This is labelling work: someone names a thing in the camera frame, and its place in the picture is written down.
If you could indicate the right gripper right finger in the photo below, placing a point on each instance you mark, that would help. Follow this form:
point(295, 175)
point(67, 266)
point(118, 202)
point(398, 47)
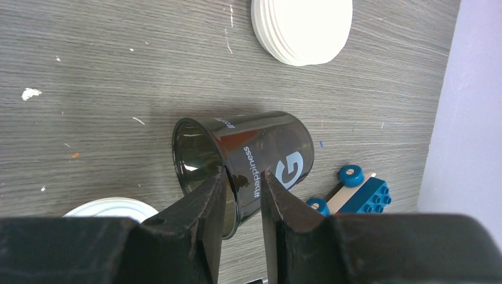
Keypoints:
point(303, 246)

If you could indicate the white cup lid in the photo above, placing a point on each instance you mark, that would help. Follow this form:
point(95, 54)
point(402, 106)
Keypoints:
point(302, 33)

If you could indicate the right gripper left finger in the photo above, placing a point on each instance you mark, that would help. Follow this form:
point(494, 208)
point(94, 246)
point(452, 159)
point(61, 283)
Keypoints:
point(181, 244)

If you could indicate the white sip lid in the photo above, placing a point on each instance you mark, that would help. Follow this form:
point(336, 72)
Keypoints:
point(114, 207)

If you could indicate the red blue toy blocks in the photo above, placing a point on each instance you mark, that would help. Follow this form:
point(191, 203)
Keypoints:
point(357, 193)

